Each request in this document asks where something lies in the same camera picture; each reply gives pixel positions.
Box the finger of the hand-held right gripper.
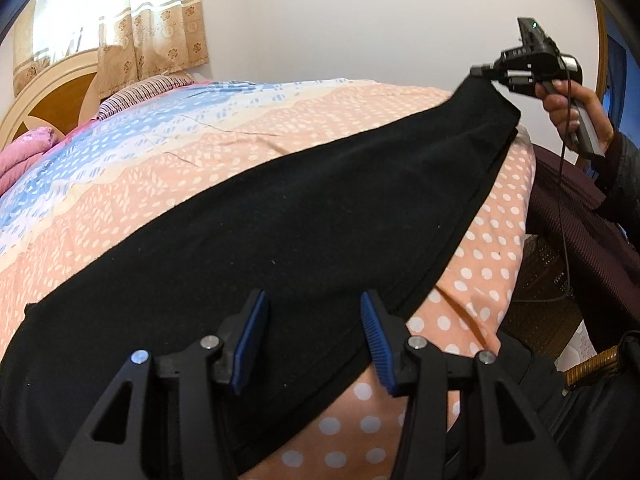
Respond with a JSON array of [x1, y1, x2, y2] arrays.
[[470, 62, 501, 82]]

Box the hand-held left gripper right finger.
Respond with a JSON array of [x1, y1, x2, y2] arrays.
[[360, 289, 571, 480]]

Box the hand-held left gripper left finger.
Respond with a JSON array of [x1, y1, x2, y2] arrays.
[[52, 288, 271, 480]]

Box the black pants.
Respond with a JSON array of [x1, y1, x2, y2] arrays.
[[0, 74, 521, 477]]

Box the person's right forearm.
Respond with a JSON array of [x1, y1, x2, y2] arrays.
[[595, 130, 640, 241]]

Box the person's right hand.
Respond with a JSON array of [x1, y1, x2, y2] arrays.
[[535, 80, 615, 153]]

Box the wicker chair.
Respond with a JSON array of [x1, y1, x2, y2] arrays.
[[500, 235, 623, 392]]

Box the person's maroon clothing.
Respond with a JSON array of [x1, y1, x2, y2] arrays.
[[527, 142, 640, 341]]

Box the polka dot bedspread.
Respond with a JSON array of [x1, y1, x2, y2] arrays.
[[0, 77, 538, 480]]

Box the dark cloth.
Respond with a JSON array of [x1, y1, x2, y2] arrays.
[[445, 330, 640, 480]]

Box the striped pillow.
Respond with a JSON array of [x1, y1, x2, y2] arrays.
[[97, 72, 198, 120]]

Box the pink quilt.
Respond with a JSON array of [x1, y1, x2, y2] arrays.
[[0, 127, 66, 193]]

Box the wooden headboard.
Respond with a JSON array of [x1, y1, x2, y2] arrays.
[[0, 49, 101, 148]]

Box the beige patterned curtain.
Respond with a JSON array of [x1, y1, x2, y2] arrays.
[[12, 0, 210, 98]]

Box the wooden door frame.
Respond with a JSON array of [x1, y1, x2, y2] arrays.
[[594, 0, 612, 111]]

